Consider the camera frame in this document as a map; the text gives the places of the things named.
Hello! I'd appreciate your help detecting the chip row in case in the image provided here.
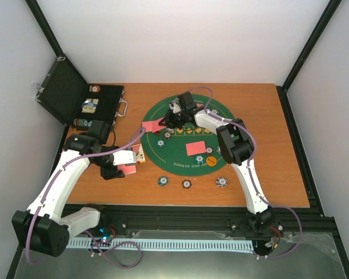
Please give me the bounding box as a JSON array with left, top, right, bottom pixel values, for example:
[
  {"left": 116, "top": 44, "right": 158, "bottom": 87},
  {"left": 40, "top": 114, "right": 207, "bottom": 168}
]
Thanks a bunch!
[{"left": 72, "top": 118, "right": 92, "bottom": 130}]

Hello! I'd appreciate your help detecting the white purple chip stack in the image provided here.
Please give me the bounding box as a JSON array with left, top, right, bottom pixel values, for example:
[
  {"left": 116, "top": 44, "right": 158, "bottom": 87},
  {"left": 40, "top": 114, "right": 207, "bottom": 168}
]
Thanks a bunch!
[{"left": 216, "top": 177, "right": 228, "bottom": 188}]

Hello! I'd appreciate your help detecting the blue card box in case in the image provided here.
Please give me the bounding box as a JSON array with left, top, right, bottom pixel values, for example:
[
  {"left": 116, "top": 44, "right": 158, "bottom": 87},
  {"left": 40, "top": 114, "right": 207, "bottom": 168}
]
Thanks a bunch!
[{"left": 81, "top": 98, "right": 99, "bottom": 114}]

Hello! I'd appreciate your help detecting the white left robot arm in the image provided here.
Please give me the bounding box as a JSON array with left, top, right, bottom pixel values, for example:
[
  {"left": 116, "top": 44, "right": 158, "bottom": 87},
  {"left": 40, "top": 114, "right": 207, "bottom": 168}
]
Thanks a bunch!
[{"left": 12, "top": 121, "right": 136, "bottom": 257}]

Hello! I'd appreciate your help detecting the orange chip in case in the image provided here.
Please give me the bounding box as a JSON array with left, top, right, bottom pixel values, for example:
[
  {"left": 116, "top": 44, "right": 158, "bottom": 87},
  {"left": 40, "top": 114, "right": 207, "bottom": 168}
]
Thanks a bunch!
[{"left": 89, "top": 85, "right": 101, "bottom": 93}]

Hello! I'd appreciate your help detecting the dark red chip stack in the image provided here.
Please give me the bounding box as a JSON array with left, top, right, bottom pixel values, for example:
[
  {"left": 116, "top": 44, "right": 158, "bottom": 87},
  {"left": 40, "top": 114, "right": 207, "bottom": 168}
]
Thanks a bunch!
[{"left": 182, "top": 180, "right": 192, "bottom": 189}]

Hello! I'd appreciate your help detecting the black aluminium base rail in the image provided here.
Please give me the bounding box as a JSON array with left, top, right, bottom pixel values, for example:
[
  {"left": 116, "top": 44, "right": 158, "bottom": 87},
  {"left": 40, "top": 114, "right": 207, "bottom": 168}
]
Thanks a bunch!
[{"left": 63, "top": 203, "right": 338, "bottom": 242}]

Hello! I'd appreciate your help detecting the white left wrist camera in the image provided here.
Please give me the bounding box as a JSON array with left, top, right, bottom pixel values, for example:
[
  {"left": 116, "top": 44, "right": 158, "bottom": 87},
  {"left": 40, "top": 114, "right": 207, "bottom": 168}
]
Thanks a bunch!
[{"left": 112, "top": 150, "right": 137, "bottom": 166}]

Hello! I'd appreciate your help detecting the orange big blind button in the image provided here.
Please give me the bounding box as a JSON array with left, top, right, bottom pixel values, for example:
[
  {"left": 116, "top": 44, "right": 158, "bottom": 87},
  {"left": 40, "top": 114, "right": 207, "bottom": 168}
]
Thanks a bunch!
[{"left": 206, "top": 156, "right": 218, "bottom": 167}]

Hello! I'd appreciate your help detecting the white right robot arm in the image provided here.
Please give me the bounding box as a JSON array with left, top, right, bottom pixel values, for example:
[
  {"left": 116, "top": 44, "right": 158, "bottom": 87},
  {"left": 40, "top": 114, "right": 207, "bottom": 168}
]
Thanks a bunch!
[{"left": 159, "top": 92, "right": 273, "bottom": 235}]

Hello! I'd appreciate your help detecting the light blue cable duct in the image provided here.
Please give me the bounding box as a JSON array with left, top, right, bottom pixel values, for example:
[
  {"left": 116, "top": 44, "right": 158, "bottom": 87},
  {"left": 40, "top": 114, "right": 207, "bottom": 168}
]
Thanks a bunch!
[{"left": 66, "top": 237, "right": 255, "bottom": 252}]

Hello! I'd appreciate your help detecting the red playing card deck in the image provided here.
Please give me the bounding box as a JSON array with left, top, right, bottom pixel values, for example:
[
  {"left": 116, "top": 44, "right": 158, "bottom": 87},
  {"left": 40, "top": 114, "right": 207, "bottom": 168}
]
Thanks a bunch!
[{"left": 117, "top": 164, "right": 137, "bottom": 176}]

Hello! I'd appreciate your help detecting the playing card box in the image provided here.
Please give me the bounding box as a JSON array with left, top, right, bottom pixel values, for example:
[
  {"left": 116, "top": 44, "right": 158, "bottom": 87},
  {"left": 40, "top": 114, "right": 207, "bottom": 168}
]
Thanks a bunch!
[{"left": 132, "top": 144, "right": 146, "bottom": 164}]

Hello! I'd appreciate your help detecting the round green poker mat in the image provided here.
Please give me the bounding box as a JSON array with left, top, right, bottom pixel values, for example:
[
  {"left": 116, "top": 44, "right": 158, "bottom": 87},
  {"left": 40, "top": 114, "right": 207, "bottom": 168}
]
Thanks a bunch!
[{"left": 140, "top": 93, "right": 240, "bottom": 177}]

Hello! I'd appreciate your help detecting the single blue poker chip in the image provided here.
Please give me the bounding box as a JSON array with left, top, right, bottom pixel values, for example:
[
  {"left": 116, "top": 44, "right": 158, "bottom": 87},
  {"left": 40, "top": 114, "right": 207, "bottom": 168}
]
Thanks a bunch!
[{"left": 157, "top": 140, "right": 165, "bottom": 147}]

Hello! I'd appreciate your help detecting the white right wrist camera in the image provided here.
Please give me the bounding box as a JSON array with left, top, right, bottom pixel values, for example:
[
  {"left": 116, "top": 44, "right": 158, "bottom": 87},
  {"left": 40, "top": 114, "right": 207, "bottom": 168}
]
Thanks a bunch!
[{"left": 169, "top": 101, "right": 181, "bottom": 114}]

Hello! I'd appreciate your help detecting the black poker case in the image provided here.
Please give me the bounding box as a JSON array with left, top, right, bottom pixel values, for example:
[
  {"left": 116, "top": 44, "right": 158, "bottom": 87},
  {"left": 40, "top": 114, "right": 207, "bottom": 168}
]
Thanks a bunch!
[{"left": 35, "top": 56, "right": 124, "bottom": 126}]

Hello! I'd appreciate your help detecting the blue poker chip stack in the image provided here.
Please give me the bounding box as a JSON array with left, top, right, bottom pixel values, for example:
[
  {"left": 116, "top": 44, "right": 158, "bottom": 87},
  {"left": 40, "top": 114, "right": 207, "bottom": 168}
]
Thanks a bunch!
[{"left": 158, "top": 176, "right": 169, "bottom": 186}]

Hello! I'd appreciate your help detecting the single red poker chip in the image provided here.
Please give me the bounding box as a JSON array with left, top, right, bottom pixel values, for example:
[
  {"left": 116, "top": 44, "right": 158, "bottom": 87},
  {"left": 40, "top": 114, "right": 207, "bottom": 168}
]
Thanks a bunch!
[{"left": 163, "top": 132, "right": 172, "bottom": 139}]

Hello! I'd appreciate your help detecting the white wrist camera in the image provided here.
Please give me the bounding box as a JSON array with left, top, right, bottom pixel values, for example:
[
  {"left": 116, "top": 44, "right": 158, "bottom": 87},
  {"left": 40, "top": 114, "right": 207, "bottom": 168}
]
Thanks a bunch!
[
  {"left": 112, "top": 150, "right": 137, "bottom": 166},
  {"left": 169, "top": 101, "right": 181, "bottom": 114}
]

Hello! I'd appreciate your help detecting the red backed playing card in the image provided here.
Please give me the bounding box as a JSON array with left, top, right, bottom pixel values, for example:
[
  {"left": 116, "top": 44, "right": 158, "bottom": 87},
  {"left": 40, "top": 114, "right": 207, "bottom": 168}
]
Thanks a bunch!
[{"left": 141, "top": 119, "right": 165, "bottom": 133}]

